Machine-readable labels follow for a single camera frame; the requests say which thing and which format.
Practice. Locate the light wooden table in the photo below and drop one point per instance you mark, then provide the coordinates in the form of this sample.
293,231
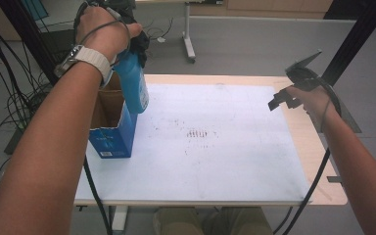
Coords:
310,143

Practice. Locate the black tape strip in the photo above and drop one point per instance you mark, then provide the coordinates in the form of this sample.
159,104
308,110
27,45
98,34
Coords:
334,179

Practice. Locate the white background desk frame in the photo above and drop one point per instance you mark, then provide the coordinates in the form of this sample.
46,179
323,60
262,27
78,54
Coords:
187,32

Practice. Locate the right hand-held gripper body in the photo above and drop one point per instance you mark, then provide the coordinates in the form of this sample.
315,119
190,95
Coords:
303,78

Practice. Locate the black box on floor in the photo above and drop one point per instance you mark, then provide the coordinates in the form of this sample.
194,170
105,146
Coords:
58,42

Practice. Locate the white table mat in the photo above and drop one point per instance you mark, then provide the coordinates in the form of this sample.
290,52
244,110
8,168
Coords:
225,147

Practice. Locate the black metal stand post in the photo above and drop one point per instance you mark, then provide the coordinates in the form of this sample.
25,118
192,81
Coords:
29,39
355,39

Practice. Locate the wristwatch with beige band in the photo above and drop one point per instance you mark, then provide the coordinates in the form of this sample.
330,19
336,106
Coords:
89,60

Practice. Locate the person's left hand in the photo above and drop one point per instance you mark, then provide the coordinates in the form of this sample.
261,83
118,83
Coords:
106,32

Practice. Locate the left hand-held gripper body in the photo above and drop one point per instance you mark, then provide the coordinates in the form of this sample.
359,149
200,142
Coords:
137,36

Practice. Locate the blue plastic bottle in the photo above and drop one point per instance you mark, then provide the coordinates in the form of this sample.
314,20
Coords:
133,84

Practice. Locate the white table leg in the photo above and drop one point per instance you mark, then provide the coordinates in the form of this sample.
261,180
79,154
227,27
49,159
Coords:
120,218

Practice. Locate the person's right hand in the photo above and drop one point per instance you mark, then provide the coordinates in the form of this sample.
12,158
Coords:
316,103

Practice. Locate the blue cardboard box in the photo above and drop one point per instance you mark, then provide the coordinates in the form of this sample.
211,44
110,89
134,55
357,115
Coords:
117,137

